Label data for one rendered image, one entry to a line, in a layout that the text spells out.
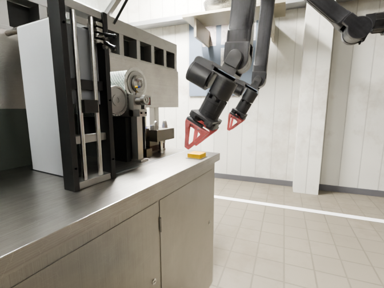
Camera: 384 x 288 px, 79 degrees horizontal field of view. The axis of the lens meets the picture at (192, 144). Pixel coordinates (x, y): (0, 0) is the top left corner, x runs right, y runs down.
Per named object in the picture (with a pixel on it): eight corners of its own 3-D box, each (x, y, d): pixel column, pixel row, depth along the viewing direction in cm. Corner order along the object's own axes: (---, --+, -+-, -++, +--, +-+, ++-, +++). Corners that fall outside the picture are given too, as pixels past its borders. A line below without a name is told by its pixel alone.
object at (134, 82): (139, 95, 105) (131, 82, 100) (136, 95, 106) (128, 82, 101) (147, 86, 110) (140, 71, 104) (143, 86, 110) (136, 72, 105)
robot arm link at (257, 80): (263, 78, 97) (265, 80, 105) (240, 65, 100) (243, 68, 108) (248, 103, 101) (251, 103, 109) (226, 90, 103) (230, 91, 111)
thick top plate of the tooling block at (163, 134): (157, 142, 117) (156, 130, 116) (102, 137, 136) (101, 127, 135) (174, 138, 131) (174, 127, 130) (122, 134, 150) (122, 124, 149)
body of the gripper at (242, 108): (230, 111, 104) (238, 96, 101) (234, 111, 113) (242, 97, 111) (242, 119, 102) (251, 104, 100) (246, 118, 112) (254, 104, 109)
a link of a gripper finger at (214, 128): (178, 140, 63) (193, 111, 60) (187, 137, 70) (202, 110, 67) (198, 154, 62) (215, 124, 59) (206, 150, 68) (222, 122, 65)
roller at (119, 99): (107, 115, 92) (105, 84, 90) (67, 114, 104) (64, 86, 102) (128, 114, 103) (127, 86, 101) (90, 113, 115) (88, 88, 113)
